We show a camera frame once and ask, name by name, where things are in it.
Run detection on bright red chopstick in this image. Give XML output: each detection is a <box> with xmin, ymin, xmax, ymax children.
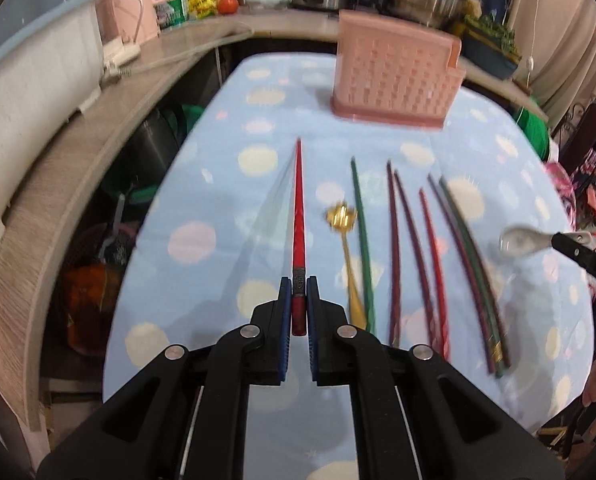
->
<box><xmin>291</xmin><ymin>139</ymin><xmax>307</xmax><ymax>336</ymax></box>

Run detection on green chopstick gold band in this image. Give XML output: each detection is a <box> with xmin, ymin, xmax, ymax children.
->
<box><xmin>350</xmin><ymin>157</ymin><xmax>376</xmax><ymax>334</ymax></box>

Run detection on white ceramic spoon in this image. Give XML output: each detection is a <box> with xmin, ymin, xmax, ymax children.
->
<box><xmin>500</xmin><ymin>226</ymin><xmax>553</xmax><ymax>258</ymax></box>

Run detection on gold flower-shaped spoon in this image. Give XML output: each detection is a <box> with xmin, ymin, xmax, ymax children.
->
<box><xmin>326</xmin><ymin>202</ymin><xmax>367</xmax><ymax>330</ymax></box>

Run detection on dark maroon twisted chopstick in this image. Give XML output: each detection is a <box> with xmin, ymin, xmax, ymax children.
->
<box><xmin>393</xmin><ymin>172</ymin><xmax>440</xmax><ymax>350</ymax></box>

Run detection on dark green chopstick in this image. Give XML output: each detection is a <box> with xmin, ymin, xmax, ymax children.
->
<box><xmin>437</xmin><ymin>177</ymin><xmax>511</xmax><ymax>378</ymax></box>

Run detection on maroon chopstick gold band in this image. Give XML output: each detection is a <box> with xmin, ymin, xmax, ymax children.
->
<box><xmin>427</xmin><ymin>174</ymin><xmax>496</xmax><ymax>374</ymax></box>

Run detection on pink floral cloth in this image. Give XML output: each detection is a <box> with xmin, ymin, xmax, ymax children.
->
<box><xmin>544</xmin><ymin>162</ymin><xmax>577</xmax><ymax>229</ymax></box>

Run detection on light blue planet tablecloth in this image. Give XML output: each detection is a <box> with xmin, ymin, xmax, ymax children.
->
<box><xmin>102</xmin><ymin>52</ymin><xmax>596</xmax><ymax>480</ymax></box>

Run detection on green plastic bag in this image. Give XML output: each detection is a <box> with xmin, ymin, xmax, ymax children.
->
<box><xmin>513</xmin><ymin>107</ymin><xmax>551</xmax><ymax>162</ymax></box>

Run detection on beige curtain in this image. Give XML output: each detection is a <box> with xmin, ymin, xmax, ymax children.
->
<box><xmin>506</xmin><ymin>0</ymin><xmax>596</xmax><ymax>127</ymax></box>

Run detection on pink perforated utensil basket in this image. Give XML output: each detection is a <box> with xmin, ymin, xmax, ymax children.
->
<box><xmin>330</xmin><ymin>10</ymin><xmax>466</xmax><ymax>129</ymax></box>

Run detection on blue basin with vegetables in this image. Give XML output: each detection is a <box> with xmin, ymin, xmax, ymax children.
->
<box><xmin>462</xmin><ymin>15</ymin><xmax>522</xmax><ymax>80</ymax></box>

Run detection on wooden curved counter shelf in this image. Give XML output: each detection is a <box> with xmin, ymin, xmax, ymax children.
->
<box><xmin>0</xmin><ymin>18</ymin><xmax>546</xmax><ymax>430</ymax></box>

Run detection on clear food storage container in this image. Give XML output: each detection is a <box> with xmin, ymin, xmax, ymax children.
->
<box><xmin>243</xmin><ymin>0</ymin><xmax>292</xmax><ymax>12</ymax></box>

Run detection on red tomato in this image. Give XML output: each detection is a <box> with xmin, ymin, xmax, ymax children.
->
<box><xmin>217</xmin><ymin>0</ymin><xmax>239</xmax><ymax>15</ymax></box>

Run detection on yellow snack bag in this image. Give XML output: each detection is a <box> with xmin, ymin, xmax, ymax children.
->
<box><xmin>187</xmin><ymin>0</ymin><xmax>217</xmax><ymax>20</ymax></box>

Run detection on green milk powder can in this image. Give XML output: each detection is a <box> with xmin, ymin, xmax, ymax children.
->
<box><xmin>155</xmin><ymin>0</ymin><xmax>188</xmax><ymax>30</ymax></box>

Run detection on pink electric kettle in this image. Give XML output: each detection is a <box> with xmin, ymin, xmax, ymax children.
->
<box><xmin>94</xmin><ymin>0</ymin><xmax>175</xmax><ymax>47</ymax></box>

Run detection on white dish drainer box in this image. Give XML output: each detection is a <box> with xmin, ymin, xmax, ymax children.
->
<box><xmin>0</xmin><ymin>0</ymin><xmax>104</xmax><ymax>242</ymax></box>

